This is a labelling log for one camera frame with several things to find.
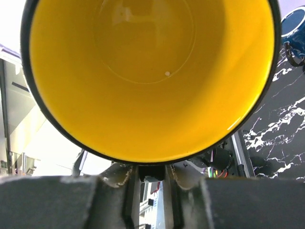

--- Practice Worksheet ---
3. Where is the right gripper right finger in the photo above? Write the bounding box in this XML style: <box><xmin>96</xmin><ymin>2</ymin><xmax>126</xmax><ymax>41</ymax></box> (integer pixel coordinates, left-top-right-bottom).
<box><xmin>164</xmin><ymin>164</ymin><xmax>214</xmax><ymax>229</ymax></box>

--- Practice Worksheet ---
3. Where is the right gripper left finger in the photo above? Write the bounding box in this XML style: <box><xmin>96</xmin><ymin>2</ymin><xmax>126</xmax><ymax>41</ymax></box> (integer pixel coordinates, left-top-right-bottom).
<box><xmin>90</xmin><ymin>164</ymin><xmax>136</xmax><ymax>229</ymax></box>

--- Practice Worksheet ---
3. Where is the yellow mug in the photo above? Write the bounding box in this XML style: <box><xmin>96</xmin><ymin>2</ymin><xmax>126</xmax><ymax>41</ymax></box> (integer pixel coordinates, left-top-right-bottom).
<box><xmin>20</xmin><ymin>0</ymin><xmax>281</xmax><ymax>165</ymax></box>

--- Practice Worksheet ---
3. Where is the dark blue mug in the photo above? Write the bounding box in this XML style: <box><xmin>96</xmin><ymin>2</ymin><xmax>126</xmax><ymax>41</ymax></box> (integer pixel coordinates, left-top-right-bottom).
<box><xmin>281</xmin><ymin>5</ymin><xmax>305</xmax><ymax>67</ymax></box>

